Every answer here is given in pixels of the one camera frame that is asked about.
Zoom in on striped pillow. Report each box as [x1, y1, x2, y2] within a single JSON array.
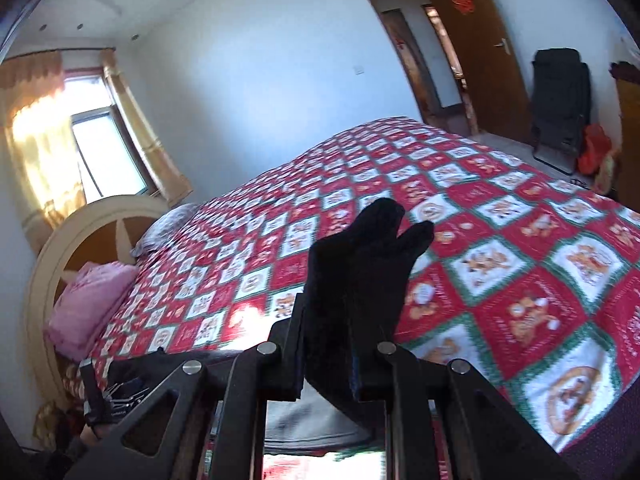
[[131, 203, 201, 257]]

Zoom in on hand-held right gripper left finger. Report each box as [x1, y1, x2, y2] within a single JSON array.
[[65, 292, 307, 480]]

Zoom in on wooden cabinet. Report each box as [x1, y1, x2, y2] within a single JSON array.
[[612, 77, 640, 211]]

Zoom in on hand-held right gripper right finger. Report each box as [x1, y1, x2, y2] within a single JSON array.
[[351, 341, 581, 480]]

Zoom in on narrow yellow curtain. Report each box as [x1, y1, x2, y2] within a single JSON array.
[[99, 49, 194, 207]]

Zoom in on wide yellow curtain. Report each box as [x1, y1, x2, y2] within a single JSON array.
[[0, 51, 90, 256]]

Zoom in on red bag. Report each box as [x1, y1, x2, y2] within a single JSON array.
[[577, 124, 614, 177]]

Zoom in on yellow floral bag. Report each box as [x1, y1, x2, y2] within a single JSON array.
[[594, 149, 618, 197]]

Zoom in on black pants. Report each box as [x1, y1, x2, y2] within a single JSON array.
[[107, 197, 436, 456]]

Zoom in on dark purple cloth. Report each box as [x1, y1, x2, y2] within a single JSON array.
[[547, 397, 640, 480]]

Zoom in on window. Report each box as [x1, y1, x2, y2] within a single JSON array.
[[64, 74, 162, 202]]

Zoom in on brown wooden door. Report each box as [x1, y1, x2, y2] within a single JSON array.
[[425, 0, 532, 144]]

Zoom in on pink folded blanket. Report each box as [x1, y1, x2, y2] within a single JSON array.
[[44, 261, 142, 361]]

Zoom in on black folding chair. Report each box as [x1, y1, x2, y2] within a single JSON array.
[[530, 48, 594, 176]]

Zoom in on cream wooden headboard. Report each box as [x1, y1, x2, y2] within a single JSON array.
[[25, 195, 173, 411]]

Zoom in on red printed checkered blanket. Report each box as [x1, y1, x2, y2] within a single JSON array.
[[65, 116, 640, 480]]

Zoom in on brown door frame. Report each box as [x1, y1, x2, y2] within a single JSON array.
[[355, 0, 482, 137]]

